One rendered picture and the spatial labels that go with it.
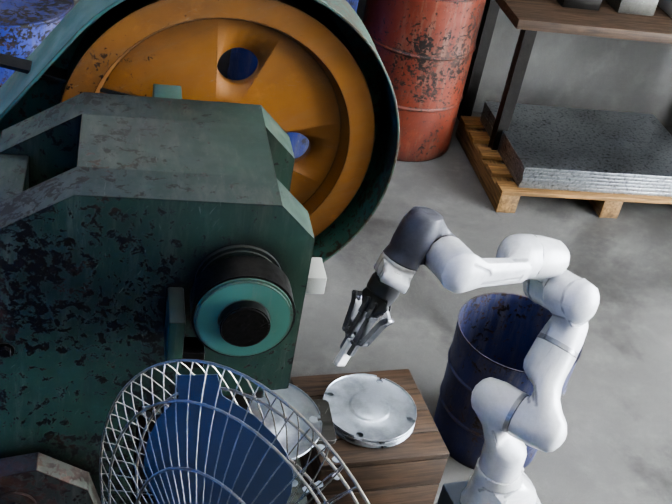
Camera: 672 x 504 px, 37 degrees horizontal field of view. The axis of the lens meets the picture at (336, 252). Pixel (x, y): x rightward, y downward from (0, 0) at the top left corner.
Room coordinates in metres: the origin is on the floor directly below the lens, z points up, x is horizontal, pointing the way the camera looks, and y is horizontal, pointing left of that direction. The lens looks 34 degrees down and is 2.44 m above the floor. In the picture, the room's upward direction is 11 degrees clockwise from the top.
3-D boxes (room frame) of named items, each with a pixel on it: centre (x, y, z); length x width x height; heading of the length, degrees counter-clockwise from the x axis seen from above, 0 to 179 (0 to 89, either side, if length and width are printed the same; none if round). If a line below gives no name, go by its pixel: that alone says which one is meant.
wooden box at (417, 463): (2.28, -0.19, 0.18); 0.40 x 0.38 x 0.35; 112
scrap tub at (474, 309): (2.68, -0.65, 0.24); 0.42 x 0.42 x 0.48
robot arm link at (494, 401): (1.94, -0.50, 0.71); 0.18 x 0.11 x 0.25; 60
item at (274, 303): (1.69, 0.22, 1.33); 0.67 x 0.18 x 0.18; 15
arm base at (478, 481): (1.93, -0.57, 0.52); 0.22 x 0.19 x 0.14; 115
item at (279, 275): (1.45, 0.17, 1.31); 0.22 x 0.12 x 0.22; 105
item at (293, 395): (1.72, 0.10, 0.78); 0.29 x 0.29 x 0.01
